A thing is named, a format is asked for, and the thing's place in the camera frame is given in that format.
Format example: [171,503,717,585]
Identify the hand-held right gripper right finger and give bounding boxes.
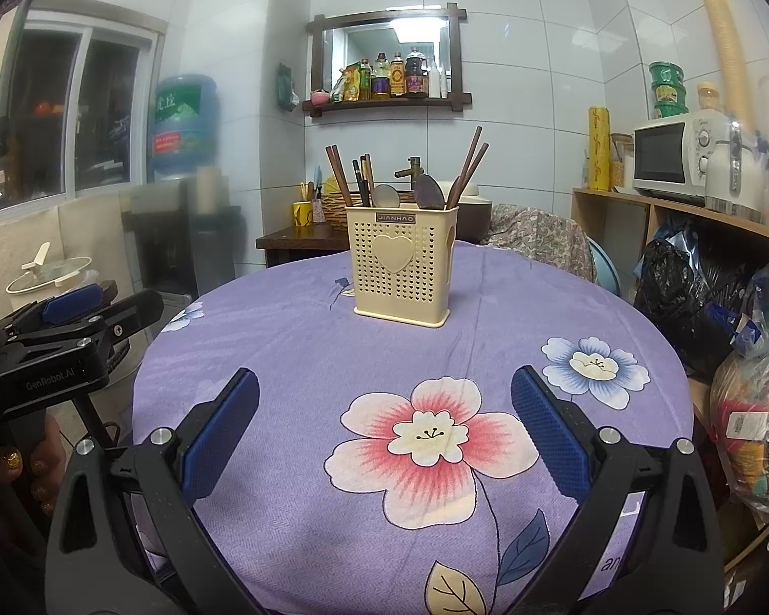
[509,365,725,615]

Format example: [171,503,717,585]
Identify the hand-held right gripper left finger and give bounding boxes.
[45,368,260,615]

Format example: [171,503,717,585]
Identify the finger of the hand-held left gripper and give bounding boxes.
[0,283,107,338]
[3,287,166,358]

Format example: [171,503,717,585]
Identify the beige perforated utensil holder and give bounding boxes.
[346,205,457,329]

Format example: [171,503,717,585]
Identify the person's left hand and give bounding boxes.
[0,413,65,520]

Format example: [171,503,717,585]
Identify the pot with glass lid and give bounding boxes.
[5,242,100,296]

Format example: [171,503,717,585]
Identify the grey water dispenser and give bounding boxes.
[125,179,241,299]

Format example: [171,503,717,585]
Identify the purple floral tablecloth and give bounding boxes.
[131,240,696,615]

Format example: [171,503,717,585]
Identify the dark wooden side table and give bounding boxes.
[256,224,353,268]

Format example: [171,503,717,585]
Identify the light blue basin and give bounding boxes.
[586,237,619,296]

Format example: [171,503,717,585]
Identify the black plastic bag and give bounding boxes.
[633,221,754,382]

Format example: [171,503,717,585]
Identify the blue water jug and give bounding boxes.
[149,73,220,183]

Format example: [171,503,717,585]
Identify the sliding glass window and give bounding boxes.
[0,9,168,212]

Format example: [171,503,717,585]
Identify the paisley patterned cloth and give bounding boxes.
[483,203,597,283]

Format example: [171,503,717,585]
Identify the clear bag of colourful goods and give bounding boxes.
[710,342,769,517]

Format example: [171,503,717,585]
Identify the woven wicker basket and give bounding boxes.
[323,191,417,232]

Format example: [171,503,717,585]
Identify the light wooden shelf unit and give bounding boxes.
[570,187,769,571]

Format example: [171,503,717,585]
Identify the grey white rice cooker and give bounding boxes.
[436,180,491,244]

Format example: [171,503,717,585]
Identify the clear storage jar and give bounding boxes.
[611,133,635,190]

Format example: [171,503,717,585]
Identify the yellow wrap roll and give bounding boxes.
[588,106,613,192]

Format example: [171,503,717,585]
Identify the bamboo style faucet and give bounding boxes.
[394,157,424,190]

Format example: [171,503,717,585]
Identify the white microwave oven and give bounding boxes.
[632,109,735,206]

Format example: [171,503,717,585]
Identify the white electric kettle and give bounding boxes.
[705,120,766,222]

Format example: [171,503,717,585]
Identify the wooden framed mirror shelf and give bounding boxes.
[304,2,472,117]

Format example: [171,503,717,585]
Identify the dark soy sauce bottle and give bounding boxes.
[405,46,429,97]

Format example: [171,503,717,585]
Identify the stack of yellow paper cups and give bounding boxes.
[697,0,754,135]

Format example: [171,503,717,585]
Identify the green hanging wall item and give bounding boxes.
[277,64,299,110]

